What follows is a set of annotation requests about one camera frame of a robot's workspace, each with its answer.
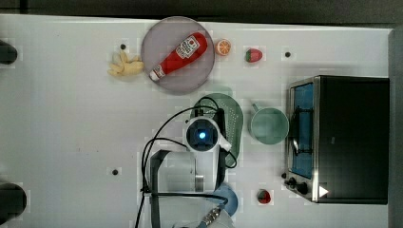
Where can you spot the red strawberry toy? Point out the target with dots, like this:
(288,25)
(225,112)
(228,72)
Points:
(253,55)
(263,196)

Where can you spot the grey round plate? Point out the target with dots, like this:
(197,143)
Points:
(162,38)

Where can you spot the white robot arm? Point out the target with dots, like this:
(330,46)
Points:
(197,171)

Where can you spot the yellow banana peel toy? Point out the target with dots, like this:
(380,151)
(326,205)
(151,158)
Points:
(121,65)

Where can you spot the green plastic strainer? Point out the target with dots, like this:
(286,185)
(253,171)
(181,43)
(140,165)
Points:
(232,117)

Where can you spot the black cylinder post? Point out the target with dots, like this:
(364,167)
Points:
(13,201)
(8,53)

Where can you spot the red ketchup bottle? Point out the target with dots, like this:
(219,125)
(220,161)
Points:
(186,52)

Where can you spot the green mug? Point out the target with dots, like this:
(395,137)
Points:
(268,125)

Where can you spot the toaster oven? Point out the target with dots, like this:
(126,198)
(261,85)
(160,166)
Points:
(337,148)

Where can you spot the orange slice toy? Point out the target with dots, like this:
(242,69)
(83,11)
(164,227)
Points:
(223,47)

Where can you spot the blue bowl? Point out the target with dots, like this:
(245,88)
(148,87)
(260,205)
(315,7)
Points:
(226,191)

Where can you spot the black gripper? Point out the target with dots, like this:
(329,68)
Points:
(219,118)

